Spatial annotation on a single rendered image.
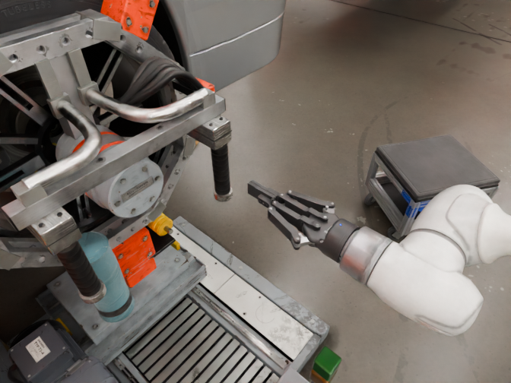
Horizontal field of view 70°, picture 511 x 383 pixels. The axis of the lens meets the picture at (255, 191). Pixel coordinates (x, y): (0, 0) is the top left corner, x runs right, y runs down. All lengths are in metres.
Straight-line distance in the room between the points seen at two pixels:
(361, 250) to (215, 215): 1.28
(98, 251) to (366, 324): 1.07
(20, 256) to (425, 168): 1.47
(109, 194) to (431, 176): 1.31
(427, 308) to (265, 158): 1.66
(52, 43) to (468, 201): 0.76
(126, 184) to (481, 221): 0.62
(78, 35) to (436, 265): 0.71
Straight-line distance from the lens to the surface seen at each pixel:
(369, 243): 0.63
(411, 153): 1.78
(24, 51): 0.73
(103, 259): 0.84
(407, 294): 0.62
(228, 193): 0.84
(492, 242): 0.70
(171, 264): 1.41
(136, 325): 1.38
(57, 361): 1.12
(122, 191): 0.74
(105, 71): 0.93
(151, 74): 0.75
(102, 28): 0.78
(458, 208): 0.71
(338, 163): 2.17
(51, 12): 0.83
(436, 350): 1.61
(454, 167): 1.78
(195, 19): 1.12
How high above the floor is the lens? 1.35
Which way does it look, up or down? 44 degrees down
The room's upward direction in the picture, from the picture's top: straight up
